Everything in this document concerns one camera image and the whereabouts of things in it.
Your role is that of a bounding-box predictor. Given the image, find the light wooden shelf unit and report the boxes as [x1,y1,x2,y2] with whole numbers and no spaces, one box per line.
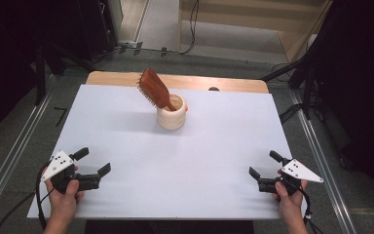
[176,0,335,63]

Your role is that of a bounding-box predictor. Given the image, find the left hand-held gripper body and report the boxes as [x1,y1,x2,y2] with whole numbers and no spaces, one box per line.
[40,149,103,196]

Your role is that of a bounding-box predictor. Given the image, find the person's dark clothing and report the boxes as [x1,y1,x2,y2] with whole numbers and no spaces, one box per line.
[83,219,255,234]

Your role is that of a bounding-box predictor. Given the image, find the cream ribbed cup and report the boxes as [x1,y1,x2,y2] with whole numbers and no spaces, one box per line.
[156,93,189,132]

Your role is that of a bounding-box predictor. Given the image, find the person's right hand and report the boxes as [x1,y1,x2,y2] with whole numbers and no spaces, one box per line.
[271,168,310,222]

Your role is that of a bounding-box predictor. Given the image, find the person's left hand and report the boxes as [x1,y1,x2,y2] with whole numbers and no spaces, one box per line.
[42,165,86,226]

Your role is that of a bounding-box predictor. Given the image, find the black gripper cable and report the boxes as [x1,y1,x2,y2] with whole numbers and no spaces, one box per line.
[299,187,325,234]
[34,161,52,234]

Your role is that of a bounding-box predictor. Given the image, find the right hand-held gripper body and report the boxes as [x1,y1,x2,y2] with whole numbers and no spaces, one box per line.
[257,157,324,197]

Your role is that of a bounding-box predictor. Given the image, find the brown wooden hairbrush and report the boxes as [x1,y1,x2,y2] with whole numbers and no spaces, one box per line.
[136,67,178,113]

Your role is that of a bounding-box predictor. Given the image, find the white table board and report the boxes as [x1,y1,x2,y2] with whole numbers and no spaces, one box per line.
[26,84,308,221]

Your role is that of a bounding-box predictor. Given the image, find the hanging black cables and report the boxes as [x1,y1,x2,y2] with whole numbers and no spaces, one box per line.
[162,0,201,56]

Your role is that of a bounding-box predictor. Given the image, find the thin black floor cable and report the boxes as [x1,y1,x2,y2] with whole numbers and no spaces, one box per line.
[0,190,37,234]

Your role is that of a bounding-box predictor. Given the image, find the black cabinet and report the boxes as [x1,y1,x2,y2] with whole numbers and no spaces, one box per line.
[76,0,119,63]

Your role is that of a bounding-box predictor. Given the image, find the black metal stand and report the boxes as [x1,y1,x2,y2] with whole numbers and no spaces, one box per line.
[260,48,319,121]
[33,44,49,107]

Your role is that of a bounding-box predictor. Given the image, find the bundle of black floor cables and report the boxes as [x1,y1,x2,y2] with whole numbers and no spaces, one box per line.
[278,102,306,126]

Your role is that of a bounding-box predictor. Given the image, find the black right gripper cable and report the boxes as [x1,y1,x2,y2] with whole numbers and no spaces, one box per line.
[299,187,325,234]

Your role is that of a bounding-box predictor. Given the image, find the metal floor rail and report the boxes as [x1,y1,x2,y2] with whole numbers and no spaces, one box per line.
[288,89,358,234]
[0,73,59,228]

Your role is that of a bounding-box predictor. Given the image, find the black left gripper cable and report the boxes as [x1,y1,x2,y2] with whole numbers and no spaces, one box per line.
[34,161,52,234]

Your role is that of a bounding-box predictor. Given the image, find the light wooden table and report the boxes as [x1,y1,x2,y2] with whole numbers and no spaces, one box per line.
[85,70,270,95]

